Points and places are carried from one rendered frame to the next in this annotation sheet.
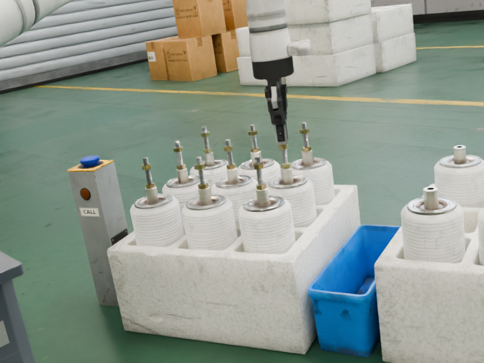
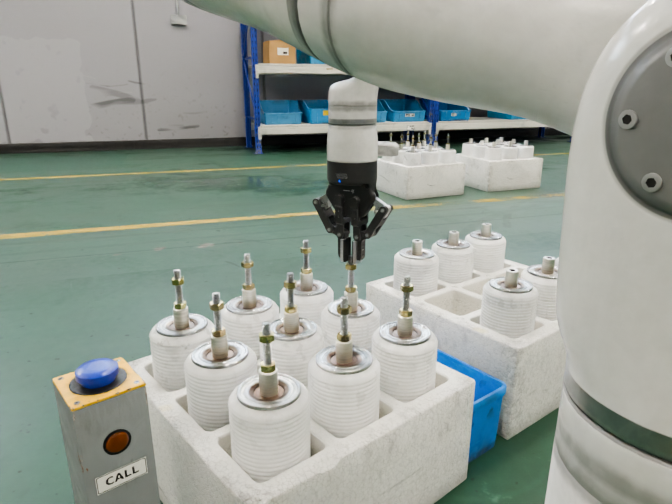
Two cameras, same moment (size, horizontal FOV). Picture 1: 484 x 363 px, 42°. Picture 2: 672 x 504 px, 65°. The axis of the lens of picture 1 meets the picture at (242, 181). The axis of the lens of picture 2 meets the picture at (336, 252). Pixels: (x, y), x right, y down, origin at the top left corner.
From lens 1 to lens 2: 1.12 m
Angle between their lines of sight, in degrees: 65
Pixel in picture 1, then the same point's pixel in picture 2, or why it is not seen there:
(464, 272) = not seen: hidden behind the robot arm
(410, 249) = (517, 326)
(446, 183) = (426, 273)
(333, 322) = (480, 427)
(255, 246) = (425, 384)
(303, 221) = not seen: hidden behind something
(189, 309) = not seen: outside the picture
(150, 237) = (301, 445)
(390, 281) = (525, 360)
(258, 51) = (365, 149)
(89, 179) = (132, 406)
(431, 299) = (544, 361)
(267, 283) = (452, 419)
